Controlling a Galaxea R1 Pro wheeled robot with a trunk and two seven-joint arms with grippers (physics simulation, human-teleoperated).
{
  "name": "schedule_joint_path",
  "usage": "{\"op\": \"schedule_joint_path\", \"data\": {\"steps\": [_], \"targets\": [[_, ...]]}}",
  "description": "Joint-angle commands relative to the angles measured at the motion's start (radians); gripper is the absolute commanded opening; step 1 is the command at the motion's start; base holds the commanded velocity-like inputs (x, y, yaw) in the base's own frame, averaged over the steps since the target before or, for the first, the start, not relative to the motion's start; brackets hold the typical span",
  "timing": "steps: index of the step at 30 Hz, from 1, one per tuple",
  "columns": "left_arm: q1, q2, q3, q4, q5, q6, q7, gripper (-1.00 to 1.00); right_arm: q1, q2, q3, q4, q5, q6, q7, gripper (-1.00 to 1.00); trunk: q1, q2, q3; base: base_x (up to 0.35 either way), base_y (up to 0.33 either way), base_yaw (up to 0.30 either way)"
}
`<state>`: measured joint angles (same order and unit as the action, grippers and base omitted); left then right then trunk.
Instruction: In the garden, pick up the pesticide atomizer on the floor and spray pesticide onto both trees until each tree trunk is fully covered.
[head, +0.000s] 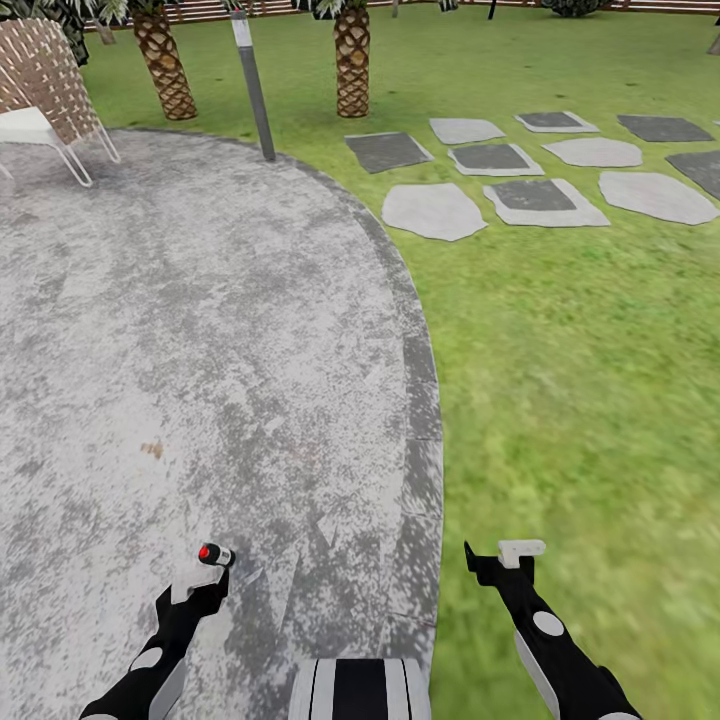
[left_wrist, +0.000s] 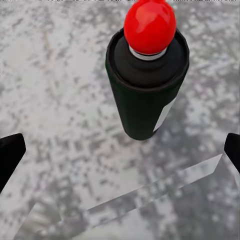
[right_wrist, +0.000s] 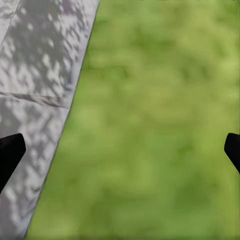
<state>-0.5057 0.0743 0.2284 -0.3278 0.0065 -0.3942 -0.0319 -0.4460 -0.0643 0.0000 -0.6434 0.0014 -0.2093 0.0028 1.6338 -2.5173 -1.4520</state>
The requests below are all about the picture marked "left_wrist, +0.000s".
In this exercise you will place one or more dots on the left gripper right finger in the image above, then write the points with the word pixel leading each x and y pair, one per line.
pixel 232 149

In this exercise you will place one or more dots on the pesticide atomizer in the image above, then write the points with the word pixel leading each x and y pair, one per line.
pixel 146 66

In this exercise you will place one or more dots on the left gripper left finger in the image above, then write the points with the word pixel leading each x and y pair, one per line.
pixel 12 149

